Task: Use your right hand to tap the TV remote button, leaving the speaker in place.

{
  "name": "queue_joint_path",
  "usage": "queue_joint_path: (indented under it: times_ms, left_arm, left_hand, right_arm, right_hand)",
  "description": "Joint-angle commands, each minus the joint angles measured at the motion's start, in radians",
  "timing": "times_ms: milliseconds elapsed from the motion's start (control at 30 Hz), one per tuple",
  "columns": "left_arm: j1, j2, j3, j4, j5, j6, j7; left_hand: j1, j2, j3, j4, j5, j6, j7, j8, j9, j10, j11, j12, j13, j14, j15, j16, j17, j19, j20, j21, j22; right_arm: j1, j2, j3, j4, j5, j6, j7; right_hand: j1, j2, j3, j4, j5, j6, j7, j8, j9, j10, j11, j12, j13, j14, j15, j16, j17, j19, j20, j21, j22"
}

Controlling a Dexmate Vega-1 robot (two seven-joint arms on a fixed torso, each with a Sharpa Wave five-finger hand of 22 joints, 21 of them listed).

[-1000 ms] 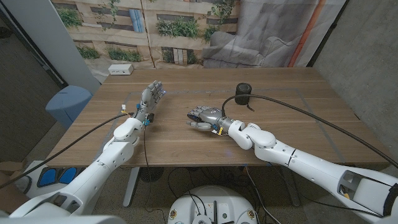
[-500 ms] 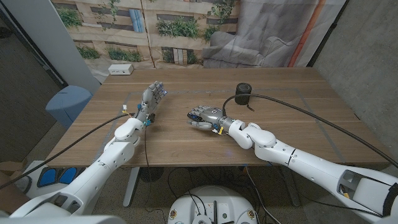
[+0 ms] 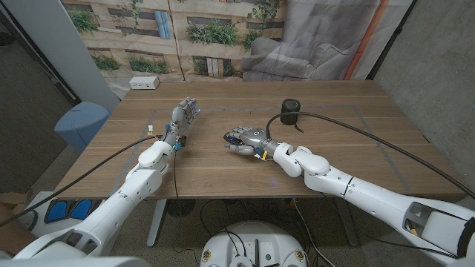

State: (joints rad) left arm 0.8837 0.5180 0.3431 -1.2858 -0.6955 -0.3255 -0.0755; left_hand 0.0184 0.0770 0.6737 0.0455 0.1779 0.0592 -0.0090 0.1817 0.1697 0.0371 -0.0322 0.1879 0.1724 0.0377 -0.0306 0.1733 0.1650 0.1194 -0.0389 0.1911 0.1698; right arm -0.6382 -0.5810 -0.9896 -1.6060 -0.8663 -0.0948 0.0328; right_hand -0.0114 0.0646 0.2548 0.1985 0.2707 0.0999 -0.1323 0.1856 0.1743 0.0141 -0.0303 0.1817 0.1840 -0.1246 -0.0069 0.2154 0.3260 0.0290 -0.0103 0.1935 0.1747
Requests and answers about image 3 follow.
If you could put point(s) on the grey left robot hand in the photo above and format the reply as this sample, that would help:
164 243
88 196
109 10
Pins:
183 116

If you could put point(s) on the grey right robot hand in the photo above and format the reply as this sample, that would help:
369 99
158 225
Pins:
254 137

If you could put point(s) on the black TV remote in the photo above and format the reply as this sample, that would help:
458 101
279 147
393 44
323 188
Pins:
233 141

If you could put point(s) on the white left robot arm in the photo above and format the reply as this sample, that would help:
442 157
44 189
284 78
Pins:
141 181

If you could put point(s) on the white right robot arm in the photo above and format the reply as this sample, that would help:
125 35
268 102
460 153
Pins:
326 174

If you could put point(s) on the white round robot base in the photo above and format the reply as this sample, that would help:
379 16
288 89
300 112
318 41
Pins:
256 237

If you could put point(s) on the black cylindrical speaker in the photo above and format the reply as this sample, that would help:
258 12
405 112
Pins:
290 105

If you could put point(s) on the grey tape outline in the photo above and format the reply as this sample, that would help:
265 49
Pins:
241 108

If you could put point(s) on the white power strip box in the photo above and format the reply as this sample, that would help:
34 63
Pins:
144 82

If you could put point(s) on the printed fabric backdrop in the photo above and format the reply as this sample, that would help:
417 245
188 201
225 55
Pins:
222 37

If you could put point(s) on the black round floor foot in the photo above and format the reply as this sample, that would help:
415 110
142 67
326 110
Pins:
180 208

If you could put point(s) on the blue-grey stool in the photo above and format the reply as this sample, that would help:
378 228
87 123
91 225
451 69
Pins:
81 122

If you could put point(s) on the white table leg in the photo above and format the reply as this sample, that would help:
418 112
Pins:
156 226
349 226

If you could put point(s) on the black backdrop stand pole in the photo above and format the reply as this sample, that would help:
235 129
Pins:
392 39

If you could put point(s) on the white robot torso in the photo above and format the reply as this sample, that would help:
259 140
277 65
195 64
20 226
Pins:
74 262

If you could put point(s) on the brown cardboard box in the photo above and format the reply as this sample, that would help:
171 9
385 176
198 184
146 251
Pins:
11 231

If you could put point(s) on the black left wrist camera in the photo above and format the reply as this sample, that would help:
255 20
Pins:
182 140

